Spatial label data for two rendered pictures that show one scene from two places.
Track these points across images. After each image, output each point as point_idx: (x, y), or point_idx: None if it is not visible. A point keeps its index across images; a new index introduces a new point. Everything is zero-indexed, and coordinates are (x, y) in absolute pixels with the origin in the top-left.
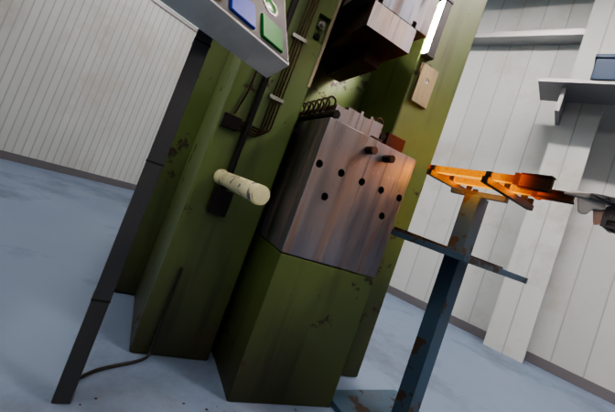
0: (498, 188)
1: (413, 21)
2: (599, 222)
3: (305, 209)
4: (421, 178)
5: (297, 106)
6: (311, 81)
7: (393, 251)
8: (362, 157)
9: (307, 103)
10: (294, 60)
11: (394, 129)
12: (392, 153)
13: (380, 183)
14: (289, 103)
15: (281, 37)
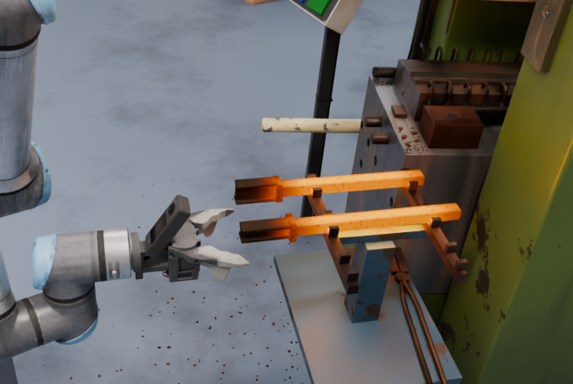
0: (311, 205)
1: None
2: (214, 275)
3: (354, 170)
4: (530, 223)
5: (438, 57)
6: (447, 24)
7: (483, 333)
8: (378, 130)
9: (485, 50)
10: None
11: (508, 107)
12: (391, 133)
13: (383, 171)
14: (434, 53)
15: (326, 1)
